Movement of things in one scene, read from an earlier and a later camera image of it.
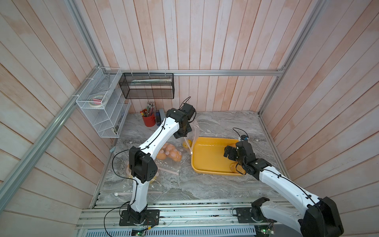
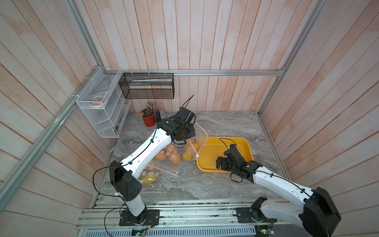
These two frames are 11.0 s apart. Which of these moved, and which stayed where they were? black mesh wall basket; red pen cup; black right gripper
Moved: black right gripper
Stayed: black mesh wall basket; red pen cup
